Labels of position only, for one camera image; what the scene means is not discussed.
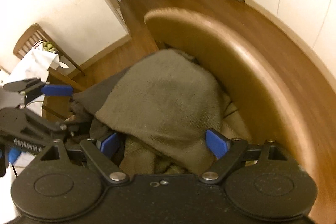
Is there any olive brown patchwork sweater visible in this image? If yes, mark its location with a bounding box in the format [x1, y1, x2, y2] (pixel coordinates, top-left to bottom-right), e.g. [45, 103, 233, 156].
[71, 50, 251, 176]

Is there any wooden slat-back chair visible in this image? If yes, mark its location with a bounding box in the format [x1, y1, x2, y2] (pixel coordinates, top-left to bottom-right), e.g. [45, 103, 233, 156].
[12, 23, 87, 119]

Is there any white cloth on chair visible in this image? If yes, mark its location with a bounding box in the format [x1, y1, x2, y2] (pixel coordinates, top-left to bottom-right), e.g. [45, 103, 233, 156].
[1, 46, 69, 87]

